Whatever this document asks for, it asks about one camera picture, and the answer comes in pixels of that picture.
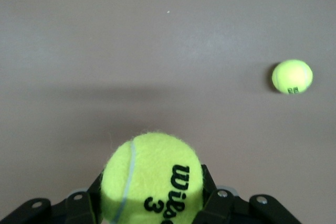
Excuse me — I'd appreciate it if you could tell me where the yellow tennis ball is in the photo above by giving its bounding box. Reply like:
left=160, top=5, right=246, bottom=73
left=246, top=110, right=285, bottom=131
left=271, top=59, right=314, bottom=95

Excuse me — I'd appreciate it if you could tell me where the yellow tennis ball Wilson print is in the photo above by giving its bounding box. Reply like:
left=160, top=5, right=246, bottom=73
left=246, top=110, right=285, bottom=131
left=100, top=130, right=205, bottom=224

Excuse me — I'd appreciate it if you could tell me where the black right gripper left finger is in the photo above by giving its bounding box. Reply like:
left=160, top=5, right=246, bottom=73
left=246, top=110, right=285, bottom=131
left=0, top=173, right=106, bottom=224

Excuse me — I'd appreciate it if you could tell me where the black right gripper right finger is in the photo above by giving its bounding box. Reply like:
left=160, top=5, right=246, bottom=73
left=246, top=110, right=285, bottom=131
left=194, top=164, right=308, bottom=224

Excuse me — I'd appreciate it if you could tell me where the brown table mat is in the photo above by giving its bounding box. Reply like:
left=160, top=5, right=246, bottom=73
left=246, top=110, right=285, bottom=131
left=0, top=0, right=336, bottom=224

